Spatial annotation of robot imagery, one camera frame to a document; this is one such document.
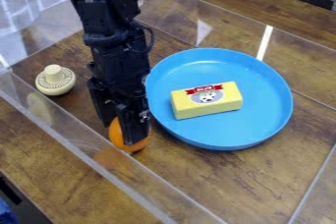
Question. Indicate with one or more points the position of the cream toy mushroom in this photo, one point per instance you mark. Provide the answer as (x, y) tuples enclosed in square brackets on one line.
[(55, 80)]

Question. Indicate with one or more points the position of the orange ball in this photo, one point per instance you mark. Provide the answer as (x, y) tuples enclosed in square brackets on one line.
[(120, 141)]

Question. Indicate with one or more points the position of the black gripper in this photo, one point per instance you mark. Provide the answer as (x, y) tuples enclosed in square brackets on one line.
[(119, 68)]

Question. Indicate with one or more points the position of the yellow butter block toy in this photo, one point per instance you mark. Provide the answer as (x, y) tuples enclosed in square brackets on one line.
[(207, 99)]

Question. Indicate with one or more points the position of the blue round tray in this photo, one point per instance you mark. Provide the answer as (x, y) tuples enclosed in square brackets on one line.
[(230, 130)]

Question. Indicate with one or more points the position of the clear acrylic enclosure wall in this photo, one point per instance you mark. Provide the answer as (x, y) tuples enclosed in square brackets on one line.
[(279, 183)]

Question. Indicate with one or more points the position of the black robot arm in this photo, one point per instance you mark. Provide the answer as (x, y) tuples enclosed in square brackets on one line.
[(108, 15)]

